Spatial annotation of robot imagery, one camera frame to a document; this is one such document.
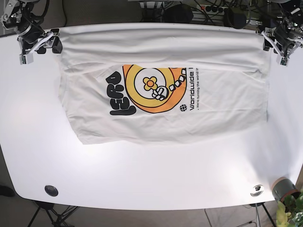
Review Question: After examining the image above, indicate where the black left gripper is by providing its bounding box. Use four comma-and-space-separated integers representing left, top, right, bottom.
258, 19, 303, 67

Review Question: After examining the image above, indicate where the black tripod stand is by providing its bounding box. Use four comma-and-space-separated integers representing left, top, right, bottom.
28, 201, 79, 227

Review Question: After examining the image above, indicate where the potted green plant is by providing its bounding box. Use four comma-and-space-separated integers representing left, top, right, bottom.
271, 177, 303, 227

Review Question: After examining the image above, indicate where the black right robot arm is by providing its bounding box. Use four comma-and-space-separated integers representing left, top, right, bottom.
0, 0, 63, 65

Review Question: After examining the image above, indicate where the black table grommet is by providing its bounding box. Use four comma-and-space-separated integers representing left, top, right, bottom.
45, 185, 59, 197

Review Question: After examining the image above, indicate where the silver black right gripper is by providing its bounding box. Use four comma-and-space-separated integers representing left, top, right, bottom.
2, 14, 63, 65

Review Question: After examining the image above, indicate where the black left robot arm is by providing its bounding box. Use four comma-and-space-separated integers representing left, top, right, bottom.
223, 0, 303, 66

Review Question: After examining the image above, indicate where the silver table grommet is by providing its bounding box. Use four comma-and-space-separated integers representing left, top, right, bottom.
250, 185, 264, 197

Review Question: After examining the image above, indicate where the white graphic T-shirt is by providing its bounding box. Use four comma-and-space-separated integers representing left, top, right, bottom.
58, 24, 270, 144

